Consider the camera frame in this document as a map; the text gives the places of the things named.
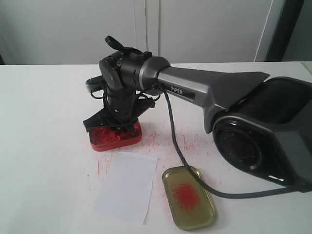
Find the white paper sheet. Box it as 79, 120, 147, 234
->
94, 152, 158, 224

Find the white cabinet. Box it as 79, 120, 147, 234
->
0, 0, 285, 65

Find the gold metal tin lid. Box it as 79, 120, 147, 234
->
162, 166, 217, 231

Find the red ink pad tin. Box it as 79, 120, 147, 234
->
89, 121, 142, 152

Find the red plastic stamp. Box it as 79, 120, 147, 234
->
112, 130, 129, 141

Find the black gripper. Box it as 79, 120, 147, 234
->
83, 96, 156, 133

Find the dark grey cable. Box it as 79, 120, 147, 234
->
156, 82, 305, 199

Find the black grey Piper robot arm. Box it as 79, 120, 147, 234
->
83, 36, 312, 199

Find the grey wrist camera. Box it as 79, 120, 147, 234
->
85, 76, 106, 94

